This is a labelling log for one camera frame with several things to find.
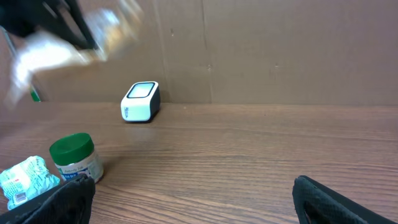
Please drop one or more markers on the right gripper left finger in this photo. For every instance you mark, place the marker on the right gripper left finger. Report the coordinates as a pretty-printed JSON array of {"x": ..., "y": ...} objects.
[{"x": 69, "y": 202}]

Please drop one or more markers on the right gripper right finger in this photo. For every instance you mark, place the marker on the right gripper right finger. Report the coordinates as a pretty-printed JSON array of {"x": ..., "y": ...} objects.
[{"x": 317, "y": 204}]

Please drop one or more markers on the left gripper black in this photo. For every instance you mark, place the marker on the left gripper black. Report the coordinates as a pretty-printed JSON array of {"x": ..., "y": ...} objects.
[{"x": 24, "y": 17}]

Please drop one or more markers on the brown white snack bag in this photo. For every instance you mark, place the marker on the brown white snack bag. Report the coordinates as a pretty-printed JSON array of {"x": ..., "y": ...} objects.
[{"x": 115, "y": 32}]

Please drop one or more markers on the green lid jar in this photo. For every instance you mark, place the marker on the green lid jar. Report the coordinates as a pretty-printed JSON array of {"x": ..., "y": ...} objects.
[{"x": 75, "y": 154}]

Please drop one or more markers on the teal snack packet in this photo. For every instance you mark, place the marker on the teal snack packet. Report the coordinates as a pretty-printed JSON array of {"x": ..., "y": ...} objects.
[{"x": 26, "y": 180}]

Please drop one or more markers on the white barcode scanner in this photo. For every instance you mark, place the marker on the white barcode scanner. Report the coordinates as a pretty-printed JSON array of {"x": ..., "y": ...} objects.
[{"x": 141, "y": 102}]

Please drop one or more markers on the green white pole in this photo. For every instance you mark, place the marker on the green white pole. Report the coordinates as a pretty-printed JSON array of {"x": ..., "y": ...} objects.
[{"x": 34, "y": 94}]

